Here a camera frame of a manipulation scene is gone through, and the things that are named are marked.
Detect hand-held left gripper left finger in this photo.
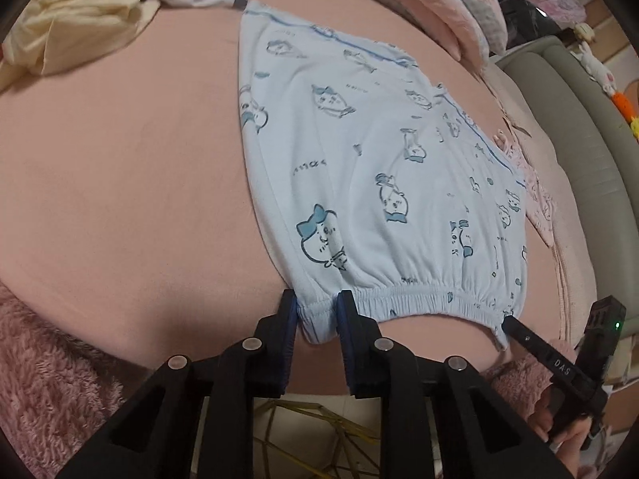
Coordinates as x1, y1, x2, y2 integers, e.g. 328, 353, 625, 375
55, 289, 300, 479

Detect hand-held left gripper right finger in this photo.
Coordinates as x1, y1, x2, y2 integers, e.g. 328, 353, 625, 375
335, 289, 582, 479

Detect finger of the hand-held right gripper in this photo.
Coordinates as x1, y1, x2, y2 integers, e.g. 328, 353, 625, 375
502, 317, 583, 391

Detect light blue printed pants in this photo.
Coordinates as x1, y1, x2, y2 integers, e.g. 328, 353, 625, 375
237, 0, 529, 350

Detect person's right hand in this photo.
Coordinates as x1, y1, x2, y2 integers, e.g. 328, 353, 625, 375
532, 399, 607, 479

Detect pink printed folded garment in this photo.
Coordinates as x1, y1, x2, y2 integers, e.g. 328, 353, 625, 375
492, 130, 557, 247

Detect grey-green padded headboard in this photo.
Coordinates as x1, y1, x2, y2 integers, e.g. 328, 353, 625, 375
496, 35, 639, 330

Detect pink bed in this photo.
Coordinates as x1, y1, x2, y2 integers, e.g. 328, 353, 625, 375
0, 0, 600, 455

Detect orange carrot plush toy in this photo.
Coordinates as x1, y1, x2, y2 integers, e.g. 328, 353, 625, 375
611, 91, 635, 119

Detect pink fluffy rug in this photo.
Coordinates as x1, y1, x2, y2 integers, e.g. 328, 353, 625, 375
0, 284, 550, 479

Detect white bunny plush toy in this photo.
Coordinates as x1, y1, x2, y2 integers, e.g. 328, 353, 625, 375
574, 42, 617, 95

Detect pink folded duvet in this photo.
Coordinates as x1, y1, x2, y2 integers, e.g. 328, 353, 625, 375
300, 0, 507, 63

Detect pale yellow garment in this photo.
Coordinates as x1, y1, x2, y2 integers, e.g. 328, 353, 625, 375
0, 0, 163, 93

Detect gold wire rack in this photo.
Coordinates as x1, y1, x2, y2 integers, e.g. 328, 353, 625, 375
252, 402, 380, 479

